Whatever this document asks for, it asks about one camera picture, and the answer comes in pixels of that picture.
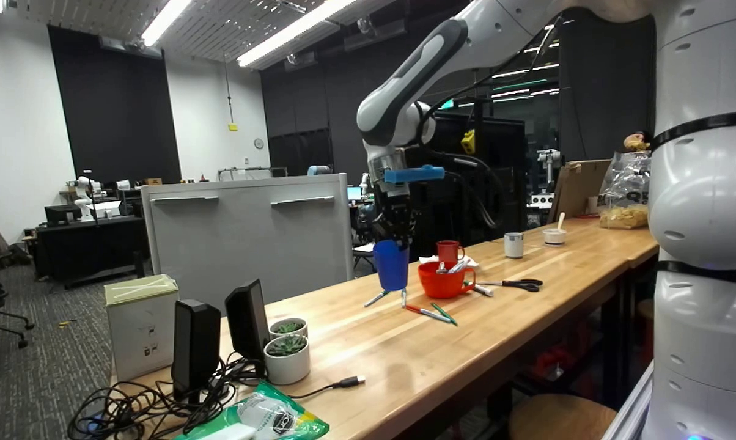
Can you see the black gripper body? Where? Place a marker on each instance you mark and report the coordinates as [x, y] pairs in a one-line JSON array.
[[394, 216]]

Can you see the blue plastic cup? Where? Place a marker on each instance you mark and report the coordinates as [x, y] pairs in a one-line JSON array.
[[392, 264]]

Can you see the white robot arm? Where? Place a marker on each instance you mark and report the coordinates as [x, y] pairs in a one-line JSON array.
[[693, 177]]

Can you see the small white cup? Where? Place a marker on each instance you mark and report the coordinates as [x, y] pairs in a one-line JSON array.
[[513, 246]]

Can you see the dark pen on table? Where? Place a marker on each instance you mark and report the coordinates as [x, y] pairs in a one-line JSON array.
[[375, 299]]

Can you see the orange bowl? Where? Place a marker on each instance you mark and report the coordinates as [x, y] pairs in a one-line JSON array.
[[442, 285]]

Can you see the red pen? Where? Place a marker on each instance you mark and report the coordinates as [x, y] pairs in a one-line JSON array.
[[427, 314]]

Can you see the green pen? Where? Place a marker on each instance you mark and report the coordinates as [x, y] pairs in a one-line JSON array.
[[441, 312]]

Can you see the small white dish with spoon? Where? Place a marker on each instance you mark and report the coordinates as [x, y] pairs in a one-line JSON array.
[[555, 232]]

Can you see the rear white plant pot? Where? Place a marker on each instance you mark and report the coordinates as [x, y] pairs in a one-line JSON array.
[[288, 325]]

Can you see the white plant pot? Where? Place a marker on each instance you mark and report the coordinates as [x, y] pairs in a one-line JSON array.
[[287, 357], [288, 325]]

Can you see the right black speaker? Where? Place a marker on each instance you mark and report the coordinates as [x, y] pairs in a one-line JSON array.
[[248, 321]]

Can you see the black speaker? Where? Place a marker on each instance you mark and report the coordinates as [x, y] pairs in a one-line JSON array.
[[248, 321], [196, 346]]

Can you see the front white plant pot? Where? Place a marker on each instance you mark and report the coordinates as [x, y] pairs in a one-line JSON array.
[[287, 357]]

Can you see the brown cardboard box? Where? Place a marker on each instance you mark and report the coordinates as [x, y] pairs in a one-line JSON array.
[[578, 187]]

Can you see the clear plastic food bag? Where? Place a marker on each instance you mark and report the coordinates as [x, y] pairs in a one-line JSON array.
[[623, 188]]

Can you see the left black speaker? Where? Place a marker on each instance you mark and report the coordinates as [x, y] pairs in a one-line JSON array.
[[196, 346]]

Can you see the green snack packet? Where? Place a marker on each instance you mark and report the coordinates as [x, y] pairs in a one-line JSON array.
[[262, 414]]

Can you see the round wooden stool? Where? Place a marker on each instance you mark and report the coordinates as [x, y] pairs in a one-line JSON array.
[[558, 416]]

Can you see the white box with green lid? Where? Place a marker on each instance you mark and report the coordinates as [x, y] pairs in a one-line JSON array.
[[140, 321]]

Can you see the black desk in background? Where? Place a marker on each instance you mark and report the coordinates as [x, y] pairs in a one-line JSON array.
[[89, 247]]

